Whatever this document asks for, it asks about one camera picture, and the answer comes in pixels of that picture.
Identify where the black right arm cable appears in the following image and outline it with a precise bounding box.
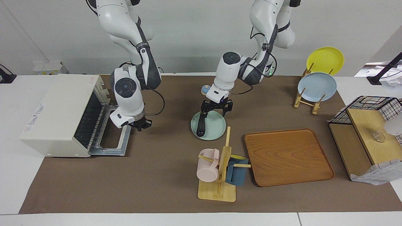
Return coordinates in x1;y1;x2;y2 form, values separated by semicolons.
143;89;166;116

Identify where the metal wire oven rack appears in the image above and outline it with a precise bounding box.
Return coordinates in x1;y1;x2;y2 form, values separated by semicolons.
82;105;117;148

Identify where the black wire basket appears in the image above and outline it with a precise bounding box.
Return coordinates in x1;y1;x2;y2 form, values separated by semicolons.
328;96;402;145

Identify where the white padded foam sheet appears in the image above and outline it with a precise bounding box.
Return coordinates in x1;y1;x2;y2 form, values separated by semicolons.
350;159;402;186

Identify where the white toaster oven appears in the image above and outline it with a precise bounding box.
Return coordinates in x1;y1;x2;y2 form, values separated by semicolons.
19;74;111;158

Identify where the wooden mug tree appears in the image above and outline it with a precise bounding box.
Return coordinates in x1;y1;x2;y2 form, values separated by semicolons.
198;126;252;202

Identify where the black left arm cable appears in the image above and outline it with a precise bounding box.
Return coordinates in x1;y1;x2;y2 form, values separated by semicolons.
231;31;277;95

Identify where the black wire basket shelf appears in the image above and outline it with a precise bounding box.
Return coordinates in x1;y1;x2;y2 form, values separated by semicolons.
329;108;402;181

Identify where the yellow plate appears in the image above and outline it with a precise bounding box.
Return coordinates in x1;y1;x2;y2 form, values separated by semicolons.
306;47;345;76

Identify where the black clamp mount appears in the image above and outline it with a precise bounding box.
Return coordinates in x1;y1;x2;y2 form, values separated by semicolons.
0;64;17;84

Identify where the small white box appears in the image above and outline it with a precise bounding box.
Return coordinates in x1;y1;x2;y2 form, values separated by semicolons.
33;61;68;75

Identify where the brown table mat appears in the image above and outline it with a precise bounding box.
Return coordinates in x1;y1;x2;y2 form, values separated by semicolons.
19;74;402;214

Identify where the wooden dish rack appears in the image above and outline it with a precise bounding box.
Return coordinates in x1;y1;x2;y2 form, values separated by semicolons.
294;63;335;116

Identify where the pale green plate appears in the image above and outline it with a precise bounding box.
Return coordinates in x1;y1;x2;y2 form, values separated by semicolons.
191;110;226;141

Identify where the black camera stand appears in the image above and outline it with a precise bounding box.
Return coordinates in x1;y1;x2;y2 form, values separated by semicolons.
367;52;402;86

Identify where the clear glass cup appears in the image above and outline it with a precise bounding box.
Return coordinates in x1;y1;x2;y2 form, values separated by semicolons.
372;130;386;143

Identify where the white crumpled cloth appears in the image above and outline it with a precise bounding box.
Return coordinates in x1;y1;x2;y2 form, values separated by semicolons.
378;63;402;87

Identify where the oven door with glass window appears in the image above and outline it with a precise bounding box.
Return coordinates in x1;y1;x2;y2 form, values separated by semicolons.
89;105;132;157

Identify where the brown wooden tray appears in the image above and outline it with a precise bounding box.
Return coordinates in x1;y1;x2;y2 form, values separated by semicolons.
244;128;335;187

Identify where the light blue plate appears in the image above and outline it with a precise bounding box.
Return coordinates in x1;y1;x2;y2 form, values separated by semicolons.
297;72;337;102

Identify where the dark blue mug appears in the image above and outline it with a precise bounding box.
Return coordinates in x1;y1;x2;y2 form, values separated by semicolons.
225;154;249;186

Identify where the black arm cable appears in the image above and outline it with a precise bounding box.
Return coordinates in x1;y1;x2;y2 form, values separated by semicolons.
143;89;166;116
231;31;277;95

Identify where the dark purple eggplant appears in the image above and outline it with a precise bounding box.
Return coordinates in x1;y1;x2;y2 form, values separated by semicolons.
196;111;208;137

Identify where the pink mug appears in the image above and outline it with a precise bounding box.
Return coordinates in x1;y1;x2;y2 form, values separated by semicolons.
197;148;220;182

